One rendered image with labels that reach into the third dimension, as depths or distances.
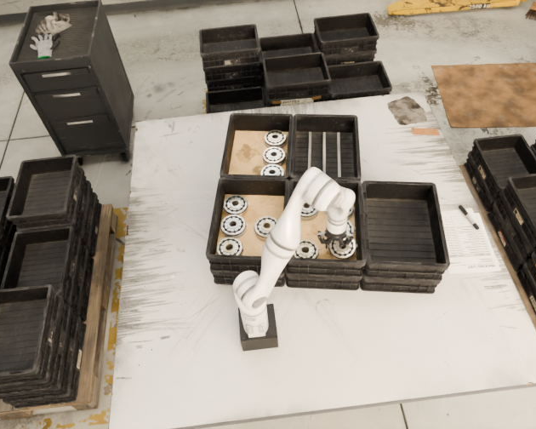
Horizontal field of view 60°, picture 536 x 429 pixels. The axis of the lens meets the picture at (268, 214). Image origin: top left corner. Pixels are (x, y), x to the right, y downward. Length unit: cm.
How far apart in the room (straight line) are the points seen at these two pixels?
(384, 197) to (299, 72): 141
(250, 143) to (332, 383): 114
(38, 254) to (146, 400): 118
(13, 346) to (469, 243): 203
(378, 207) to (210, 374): 95
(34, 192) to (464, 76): 324
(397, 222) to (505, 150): 141
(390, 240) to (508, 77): 259
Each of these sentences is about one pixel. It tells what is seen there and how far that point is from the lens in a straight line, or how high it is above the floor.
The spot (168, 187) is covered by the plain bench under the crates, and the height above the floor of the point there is 70.
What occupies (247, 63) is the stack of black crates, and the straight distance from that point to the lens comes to 331.
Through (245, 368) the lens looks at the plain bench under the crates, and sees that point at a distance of 181.
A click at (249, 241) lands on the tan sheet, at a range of 190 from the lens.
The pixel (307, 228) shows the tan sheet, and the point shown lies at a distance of 192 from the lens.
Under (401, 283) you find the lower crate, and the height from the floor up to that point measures 80.
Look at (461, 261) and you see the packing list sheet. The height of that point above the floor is 70.
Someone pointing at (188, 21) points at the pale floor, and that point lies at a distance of 479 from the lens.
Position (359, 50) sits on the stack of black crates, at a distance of 342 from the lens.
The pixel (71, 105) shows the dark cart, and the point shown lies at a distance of 318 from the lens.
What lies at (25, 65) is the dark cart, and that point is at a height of 88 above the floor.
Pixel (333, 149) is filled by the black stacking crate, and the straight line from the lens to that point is 222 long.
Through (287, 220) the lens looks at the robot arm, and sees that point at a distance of 130.
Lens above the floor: 242
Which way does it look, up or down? 54 degrees down
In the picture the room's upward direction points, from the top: 4 degrees counter-clockwise
